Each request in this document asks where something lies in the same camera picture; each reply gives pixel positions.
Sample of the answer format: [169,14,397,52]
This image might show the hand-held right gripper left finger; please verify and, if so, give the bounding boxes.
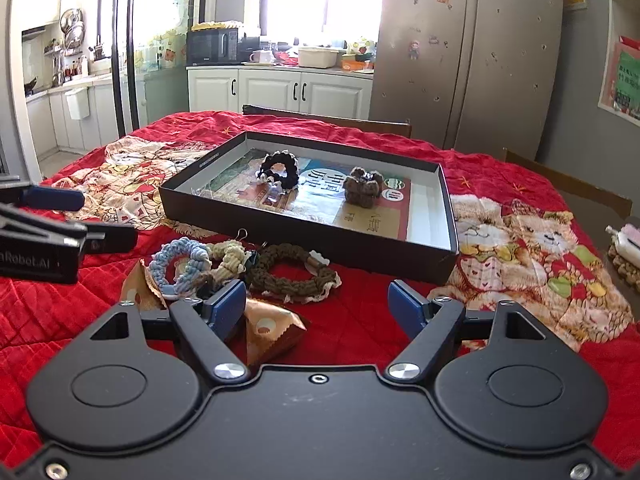
[90,280,251,386]

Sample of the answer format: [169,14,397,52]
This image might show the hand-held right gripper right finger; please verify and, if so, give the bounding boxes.
[384,280,548,383]

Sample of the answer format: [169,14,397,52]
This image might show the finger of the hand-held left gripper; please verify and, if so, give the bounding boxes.
[85,225,138,255]
[12,185,86,211]

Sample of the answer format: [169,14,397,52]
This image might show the gold triangular hair clip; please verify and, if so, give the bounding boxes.
[244,297,307,368]

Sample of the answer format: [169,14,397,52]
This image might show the beige scrunchie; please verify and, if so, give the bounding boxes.
[197,240,253,286]

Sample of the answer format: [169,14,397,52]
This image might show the gold bow hair clip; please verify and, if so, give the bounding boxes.
[121,259,173,311]

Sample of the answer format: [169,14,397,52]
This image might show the blue scrunchie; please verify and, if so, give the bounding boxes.
[149,237,213,301]

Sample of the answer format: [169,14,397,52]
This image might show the brown scrunchie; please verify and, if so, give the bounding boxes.
[247,244,342,305]

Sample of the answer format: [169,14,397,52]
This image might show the black cardboard box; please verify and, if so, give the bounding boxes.
[159,131,460,286]

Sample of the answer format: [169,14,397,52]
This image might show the red printed blanket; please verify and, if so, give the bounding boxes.
[0,110,635,461]

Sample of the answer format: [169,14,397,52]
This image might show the dark binder clip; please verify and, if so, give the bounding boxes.
[234,228,263,271]

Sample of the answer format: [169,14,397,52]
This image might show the white kitchen counter unit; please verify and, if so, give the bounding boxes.
[25,75,126,153]

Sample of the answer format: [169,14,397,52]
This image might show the white hanging bin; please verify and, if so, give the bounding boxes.
[64,86,90,121]

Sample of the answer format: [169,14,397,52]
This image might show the brown crochet hair clip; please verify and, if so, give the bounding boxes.
[342,166,385,207]

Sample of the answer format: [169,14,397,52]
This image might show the printed calendar sheet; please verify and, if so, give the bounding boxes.
[197,150,413,241]

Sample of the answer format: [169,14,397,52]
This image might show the black scrunchie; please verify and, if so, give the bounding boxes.
[257,151,301,191]

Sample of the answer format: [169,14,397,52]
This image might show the steel pot lids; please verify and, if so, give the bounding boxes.
[59,7,86,51]

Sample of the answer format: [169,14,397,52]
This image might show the wooden chair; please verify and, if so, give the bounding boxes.
[242,105,413,138]

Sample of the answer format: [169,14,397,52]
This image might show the black microwave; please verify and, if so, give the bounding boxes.
[186,27,247,66]

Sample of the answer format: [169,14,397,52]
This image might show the white kitchen cabinet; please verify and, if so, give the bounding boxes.
[186,65,375,121]

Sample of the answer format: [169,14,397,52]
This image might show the white bottle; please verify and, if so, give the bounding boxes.
[605,224,640,256]

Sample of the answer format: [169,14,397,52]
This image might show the silver refrigerator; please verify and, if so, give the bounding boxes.
[369,0,578,161]

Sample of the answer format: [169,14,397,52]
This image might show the white plastic basin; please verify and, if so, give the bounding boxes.
[297,46,341,68]

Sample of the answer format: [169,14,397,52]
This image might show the plush toy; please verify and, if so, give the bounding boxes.
[347,36,376,58]

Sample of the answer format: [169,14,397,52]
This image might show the black sliding door frame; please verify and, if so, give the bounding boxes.
[111,0,143,136]

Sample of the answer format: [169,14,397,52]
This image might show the green and red wall poster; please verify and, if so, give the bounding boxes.
[597,35,640,121]

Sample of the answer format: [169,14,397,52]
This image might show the white wall shelf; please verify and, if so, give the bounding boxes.
[597,0,640,126]

